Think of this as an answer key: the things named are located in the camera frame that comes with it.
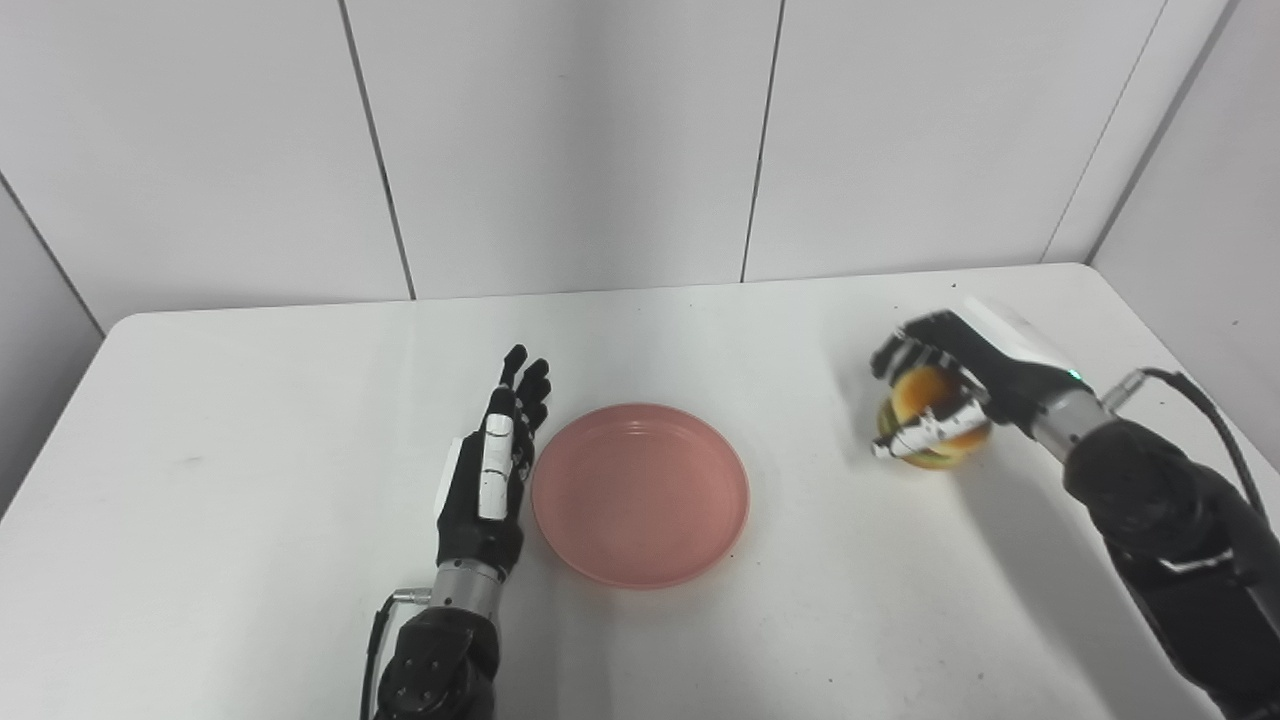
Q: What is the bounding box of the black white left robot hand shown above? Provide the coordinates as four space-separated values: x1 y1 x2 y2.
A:
434 344 553 578

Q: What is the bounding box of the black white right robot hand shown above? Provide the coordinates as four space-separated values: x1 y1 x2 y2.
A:
867 297 1093 463

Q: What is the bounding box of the toy hamburger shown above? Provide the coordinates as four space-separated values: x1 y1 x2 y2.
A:
876 365 994 472

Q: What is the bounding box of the pink round plate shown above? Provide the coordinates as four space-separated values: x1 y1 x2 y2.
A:
531 403 752 591

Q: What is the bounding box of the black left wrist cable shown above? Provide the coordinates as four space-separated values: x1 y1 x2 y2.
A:
359 587 434 720

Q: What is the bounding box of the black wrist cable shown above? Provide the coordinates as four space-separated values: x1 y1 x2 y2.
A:
359 587 434 720
1100 366 1273 503

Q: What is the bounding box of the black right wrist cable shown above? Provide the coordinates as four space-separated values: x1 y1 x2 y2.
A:
1100 366 1273 503

